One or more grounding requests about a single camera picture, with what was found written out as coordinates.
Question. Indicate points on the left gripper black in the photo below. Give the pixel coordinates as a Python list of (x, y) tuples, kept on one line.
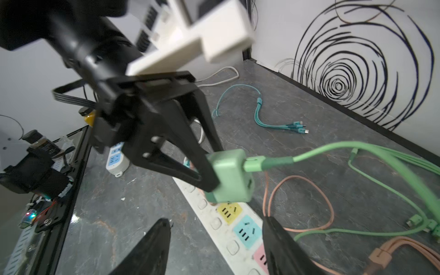
[(142, 111)]

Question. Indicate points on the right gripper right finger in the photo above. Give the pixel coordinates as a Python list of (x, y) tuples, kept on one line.
[(284, 255)]

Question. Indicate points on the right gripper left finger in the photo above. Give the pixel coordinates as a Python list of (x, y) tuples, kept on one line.
[(150, 255)]

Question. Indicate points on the white multicolour power strip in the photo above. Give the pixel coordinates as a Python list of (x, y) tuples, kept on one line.
[(235, 229)]

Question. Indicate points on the light green charger plug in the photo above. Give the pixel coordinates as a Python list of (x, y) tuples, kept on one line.
[(236, 185)]

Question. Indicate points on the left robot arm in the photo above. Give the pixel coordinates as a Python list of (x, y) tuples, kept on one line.
[(23, 22)]

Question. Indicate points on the white blue power strip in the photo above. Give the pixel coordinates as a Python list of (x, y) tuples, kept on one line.
[(117, 162)]

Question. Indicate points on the yellow liquid bottle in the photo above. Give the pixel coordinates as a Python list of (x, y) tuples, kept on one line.
[(88, 114)]

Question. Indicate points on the dark glass jar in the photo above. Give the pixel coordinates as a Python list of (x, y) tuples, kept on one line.
[(38, 141)]

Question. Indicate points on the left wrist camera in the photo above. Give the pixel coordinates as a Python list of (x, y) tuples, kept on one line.
[(178, 39)]

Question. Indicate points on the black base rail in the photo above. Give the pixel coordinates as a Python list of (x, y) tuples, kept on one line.
[(52, 226)]

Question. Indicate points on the white slotted cable duct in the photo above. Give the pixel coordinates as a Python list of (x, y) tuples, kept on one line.
[(23, 255)]

